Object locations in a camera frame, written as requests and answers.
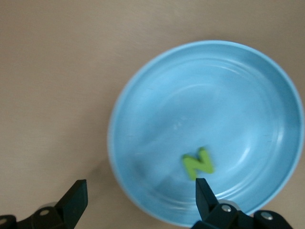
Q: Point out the blue plate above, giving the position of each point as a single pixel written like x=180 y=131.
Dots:
x=214 y=107

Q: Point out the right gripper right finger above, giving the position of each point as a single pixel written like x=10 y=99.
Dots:
x=205 y=200

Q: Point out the green foam letter N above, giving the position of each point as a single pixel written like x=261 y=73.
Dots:
x=197 y=164

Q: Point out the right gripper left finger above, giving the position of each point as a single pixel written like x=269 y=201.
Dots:
x=74 y=202

